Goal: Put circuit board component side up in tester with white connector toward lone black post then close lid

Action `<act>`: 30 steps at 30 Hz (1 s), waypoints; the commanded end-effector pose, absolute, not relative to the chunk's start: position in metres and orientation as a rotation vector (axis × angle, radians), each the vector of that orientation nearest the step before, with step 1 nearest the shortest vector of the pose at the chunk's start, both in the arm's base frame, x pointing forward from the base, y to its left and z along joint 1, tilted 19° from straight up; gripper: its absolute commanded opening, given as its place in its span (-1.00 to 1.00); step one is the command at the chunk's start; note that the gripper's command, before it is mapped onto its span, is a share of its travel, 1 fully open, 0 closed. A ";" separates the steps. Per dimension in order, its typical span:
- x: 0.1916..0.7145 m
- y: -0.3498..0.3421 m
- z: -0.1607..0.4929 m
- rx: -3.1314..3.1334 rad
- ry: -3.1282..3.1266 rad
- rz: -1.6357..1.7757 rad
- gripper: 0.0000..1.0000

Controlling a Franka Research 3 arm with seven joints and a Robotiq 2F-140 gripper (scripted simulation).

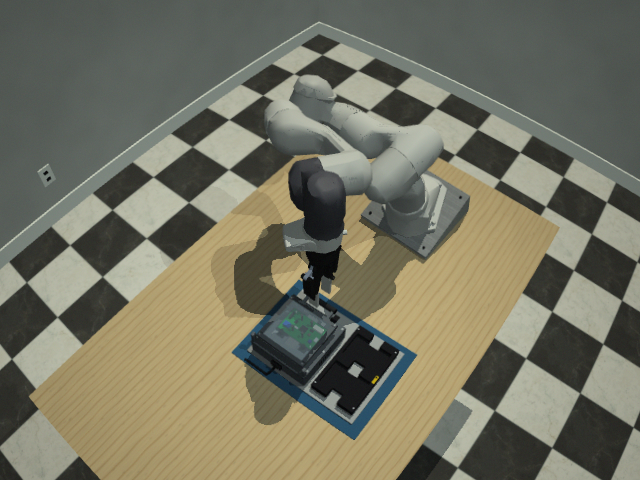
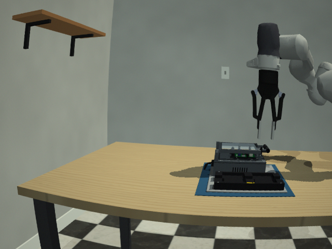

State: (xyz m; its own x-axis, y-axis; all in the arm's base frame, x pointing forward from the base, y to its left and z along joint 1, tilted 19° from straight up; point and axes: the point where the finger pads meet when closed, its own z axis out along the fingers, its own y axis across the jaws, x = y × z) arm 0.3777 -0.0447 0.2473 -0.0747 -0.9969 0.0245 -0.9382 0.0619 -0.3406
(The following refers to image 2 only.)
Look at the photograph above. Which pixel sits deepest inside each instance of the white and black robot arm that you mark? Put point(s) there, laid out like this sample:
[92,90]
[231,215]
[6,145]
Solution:
[272,47]

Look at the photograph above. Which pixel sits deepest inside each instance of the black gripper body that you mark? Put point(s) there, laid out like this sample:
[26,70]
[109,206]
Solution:
[268,80]

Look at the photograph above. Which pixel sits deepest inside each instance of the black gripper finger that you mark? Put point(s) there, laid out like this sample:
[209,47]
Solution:
[254,93]
[274,117]

